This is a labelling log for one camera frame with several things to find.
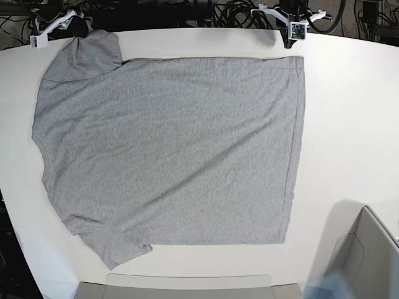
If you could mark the grey T-shirt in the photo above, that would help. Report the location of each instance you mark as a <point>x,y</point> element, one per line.
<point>188,151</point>

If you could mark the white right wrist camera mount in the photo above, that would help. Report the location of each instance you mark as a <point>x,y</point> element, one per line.
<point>41,30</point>

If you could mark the grey chair front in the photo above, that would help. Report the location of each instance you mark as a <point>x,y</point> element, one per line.
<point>139,286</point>

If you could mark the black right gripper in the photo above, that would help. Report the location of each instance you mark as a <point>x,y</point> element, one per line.
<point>79,27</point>

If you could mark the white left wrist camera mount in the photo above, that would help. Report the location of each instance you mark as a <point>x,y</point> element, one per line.
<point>294,24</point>

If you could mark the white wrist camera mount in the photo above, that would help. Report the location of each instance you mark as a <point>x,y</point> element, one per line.
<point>294,24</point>
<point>41,30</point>

